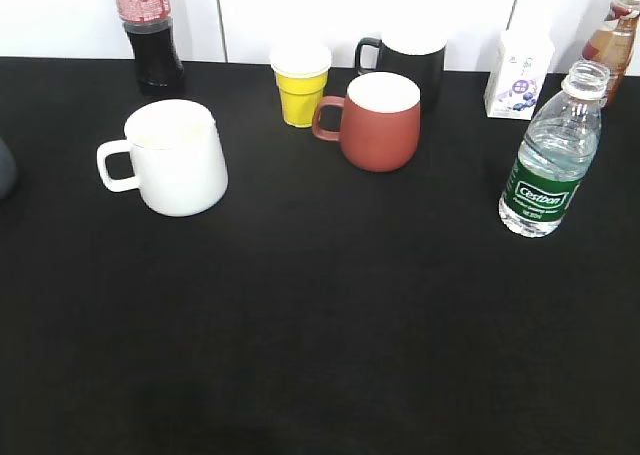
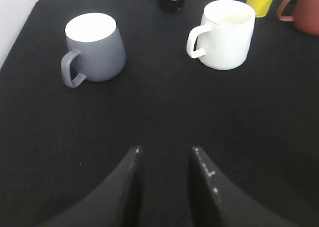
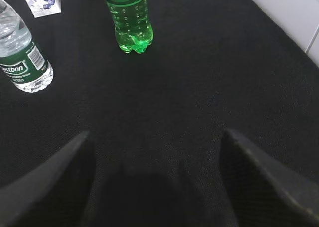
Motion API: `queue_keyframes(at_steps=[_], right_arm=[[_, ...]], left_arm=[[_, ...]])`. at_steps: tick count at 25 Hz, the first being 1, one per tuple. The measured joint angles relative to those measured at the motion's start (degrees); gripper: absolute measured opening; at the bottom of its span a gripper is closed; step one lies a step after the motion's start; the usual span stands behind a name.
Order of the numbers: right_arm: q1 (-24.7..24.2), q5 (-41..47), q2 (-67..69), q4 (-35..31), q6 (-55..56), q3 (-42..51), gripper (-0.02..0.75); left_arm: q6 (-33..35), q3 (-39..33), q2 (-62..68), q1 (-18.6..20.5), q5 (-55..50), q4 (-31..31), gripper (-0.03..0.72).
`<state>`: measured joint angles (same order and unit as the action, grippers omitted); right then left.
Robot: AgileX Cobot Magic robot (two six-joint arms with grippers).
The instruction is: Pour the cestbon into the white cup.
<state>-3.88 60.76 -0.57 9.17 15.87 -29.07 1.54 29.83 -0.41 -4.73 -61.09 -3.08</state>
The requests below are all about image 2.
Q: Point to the grey ceramic mug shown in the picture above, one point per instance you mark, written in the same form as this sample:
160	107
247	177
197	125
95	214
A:
95	50

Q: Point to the red-brown ceramic mug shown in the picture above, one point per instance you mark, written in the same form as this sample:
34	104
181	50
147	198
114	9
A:
305	15

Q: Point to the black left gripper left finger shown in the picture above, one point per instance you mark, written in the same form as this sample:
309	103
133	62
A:
115	202

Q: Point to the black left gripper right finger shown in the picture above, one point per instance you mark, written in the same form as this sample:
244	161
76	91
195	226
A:
218	202

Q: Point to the white ceramic mug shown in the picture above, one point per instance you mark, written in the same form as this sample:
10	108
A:
223	38

